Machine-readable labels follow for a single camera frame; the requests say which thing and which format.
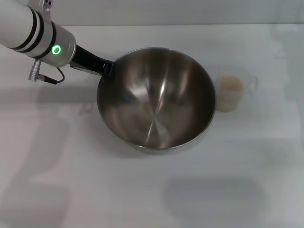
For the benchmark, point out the clear plastic measuring cup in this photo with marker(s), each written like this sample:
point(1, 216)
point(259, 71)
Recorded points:
point(247, 78)

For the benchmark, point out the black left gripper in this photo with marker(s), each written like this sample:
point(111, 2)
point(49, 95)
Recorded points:
point(86, 61)

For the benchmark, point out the stainless steel mixing bowl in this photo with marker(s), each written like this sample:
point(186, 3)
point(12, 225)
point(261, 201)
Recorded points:
point(156, 102)

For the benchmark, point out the pale rice grains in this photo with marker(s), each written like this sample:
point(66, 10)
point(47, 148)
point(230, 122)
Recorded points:
point(230, 85)

